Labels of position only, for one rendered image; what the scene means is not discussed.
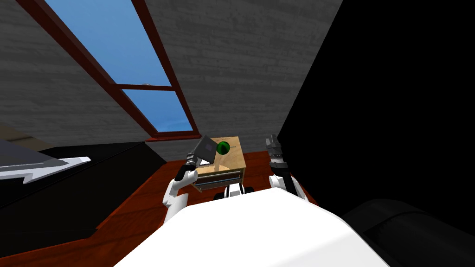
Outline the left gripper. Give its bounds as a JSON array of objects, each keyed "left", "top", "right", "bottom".
[{"left": 195, "top": 135, "right": 219, "bottom": 164}]

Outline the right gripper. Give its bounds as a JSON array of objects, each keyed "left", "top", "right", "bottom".
[{"left": 265, "top": 133, "right": 284, "bottom": 162}]

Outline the green apple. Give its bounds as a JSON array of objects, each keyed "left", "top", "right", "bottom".
[{"left": 217, "top": 140, "right": 237, "bottom": 156}]

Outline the wooden bedside table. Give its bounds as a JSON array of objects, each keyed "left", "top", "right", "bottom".
[{"left": 192, "top": 136, "right": 248, "bottom": 192}]

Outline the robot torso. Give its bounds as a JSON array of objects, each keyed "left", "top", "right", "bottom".
[{"left": 113, "top": 183, "right": 390, "bottom": 267}]

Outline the red framed window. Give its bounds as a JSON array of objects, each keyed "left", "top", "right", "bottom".
[{"left": 15, "top": 0, "right": 202, "bottom": 142}]

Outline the black low cabinet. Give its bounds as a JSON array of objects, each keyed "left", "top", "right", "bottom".
[{"left": 0, "top": 140, "right": 167, "bottom": 258}]

